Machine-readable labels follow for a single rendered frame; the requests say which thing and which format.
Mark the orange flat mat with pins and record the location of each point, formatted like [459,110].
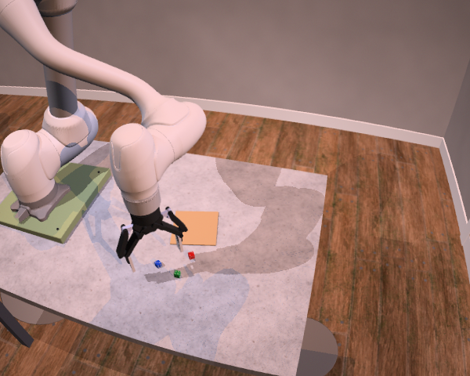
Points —
[202,227]

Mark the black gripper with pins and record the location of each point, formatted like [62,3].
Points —
[146,224]

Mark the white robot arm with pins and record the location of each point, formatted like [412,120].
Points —
[138,157]

